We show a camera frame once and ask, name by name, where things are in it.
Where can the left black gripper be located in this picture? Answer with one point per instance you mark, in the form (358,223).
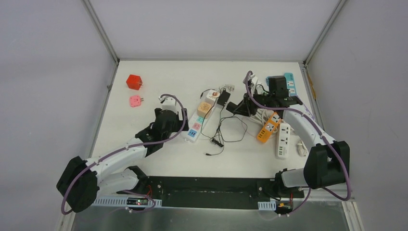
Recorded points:
(180,115)

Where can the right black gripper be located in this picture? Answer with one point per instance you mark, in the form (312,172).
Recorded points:
(242,109)

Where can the long white power strip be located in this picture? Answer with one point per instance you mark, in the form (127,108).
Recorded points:
(195,123)

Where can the orange power strip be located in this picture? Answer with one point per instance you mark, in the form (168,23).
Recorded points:
(269,128)

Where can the pink adapter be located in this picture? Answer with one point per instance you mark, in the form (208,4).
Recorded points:
(135,101)

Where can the red cube plug adapter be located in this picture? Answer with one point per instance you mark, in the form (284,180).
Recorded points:
(134,82)

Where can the tan cube adapter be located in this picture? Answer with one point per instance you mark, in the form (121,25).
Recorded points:
(204,109)

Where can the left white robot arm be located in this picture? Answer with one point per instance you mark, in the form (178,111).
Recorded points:
(84,180)

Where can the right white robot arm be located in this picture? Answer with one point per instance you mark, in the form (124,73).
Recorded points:
(327,163)

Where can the black power adapter brick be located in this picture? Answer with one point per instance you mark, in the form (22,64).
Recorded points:
(223,98)

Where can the teal power strip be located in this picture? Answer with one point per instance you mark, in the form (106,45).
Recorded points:
(290,84)

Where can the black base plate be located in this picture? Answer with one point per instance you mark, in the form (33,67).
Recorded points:
(223,193)

